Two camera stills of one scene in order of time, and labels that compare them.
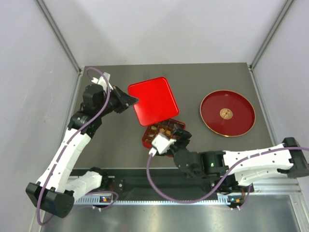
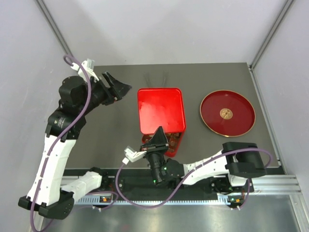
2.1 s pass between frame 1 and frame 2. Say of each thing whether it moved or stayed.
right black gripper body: moved
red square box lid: moved
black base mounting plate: stayed
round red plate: stayed
